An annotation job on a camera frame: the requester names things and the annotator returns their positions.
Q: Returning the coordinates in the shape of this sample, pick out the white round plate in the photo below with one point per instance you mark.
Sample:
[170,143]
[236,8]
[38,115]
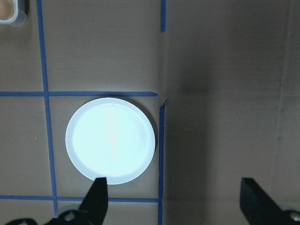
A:
[110,140]

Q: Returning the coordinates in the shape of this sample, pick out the clear plastic egg box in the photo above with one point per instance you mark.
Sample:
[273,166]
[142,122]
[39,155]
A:
[20,14]

